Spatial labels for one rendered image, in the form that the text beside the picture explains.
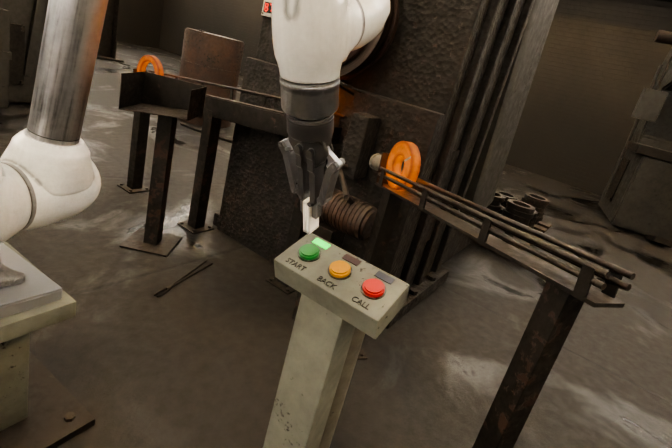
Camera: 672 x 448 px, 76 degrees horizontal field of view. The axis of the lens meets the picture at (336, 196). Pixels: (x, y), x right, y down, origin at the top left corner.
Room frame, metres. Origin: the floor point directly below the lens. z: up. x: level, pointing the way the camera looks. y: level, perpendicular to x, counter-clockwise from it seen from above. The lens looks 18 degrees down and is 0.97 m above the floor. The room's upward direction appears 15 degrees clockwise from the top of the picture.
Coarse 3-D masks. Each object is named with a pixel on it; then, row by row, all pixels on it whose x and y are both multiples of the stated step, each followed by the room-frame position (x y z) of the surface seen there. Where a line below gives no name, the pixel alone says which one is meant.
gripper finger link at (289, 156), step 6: (282, 144) 0.71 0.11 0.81; (282, 150) 0.72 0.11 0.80; (288, 150) 0.72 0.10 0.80; (288, 156) 0.71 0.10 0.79; (294, 156) 0.73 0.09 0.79; (288, 162) 0.72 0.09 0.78; (294, 162) 0.73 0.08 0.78; (288, 168) 0.72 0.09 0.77; (294, 168) 0.72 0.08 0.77; (288, 174) 0.72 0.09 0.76; (294, 174) 0.72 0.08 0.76; (294, 180) 0.72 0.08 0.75; (294, 186) 0.72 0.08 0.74; (294, 192) 0.73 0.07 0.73
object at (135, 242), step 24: (144, 72) 1.79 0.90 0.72; (120, 96) 1.60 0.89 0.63; (144, 96) 1.80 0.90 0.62; (168, 96) 1.81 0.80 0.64; (192, 96) 1.64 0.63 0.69; (168, 120) 1.68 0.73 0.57; (168, 144) 1.68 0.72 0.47; (168, 168) 1.71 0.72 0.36; (144, 240) 1.68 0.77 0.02; (168, 240) 1.75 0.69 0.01
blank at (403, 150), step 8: (400, 144) 1.33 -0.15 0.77; (408, 144) 1.29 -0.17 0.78; (392, 152) 1.36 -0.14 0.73; (400, 152) 1.31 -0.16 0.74; (408, 152) 1.27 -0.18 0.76; (416, 152) 1.27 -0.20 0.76; (392, 160) 1.34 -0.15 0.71; (400, 160) 1.34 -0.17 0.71; (408, 160) 1.26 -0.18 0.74; (416, 160) 1.25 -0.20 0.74; (392, 168) 1.33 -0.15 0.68; (400, 168) 1.34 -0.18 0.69; (408, 168) 1.25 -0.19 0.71; (416, 168) 1.25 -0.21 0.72; (392, 176) 1.32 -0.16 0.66; (408, 176) 1.24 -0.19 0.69; (416, 176) 1.25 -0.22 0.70; (392, 184) 1.31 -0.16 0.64; (408, 184) 1.25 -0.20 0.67
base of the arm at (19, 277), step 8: (0, 256) 0.75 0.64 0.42; (0, 264) 0.75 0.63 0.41; (0, 272) 0.74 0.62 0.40; (8, 272) 0.75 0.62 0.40; (16, 272) 0.76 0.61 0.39; (0, 280) 0.72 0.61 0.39; (8, 280) 0.73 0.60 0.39; (16, 280) 0.74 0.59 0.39; (24, 280) 0.76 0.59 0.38; (0, 288) 0.72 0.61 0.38
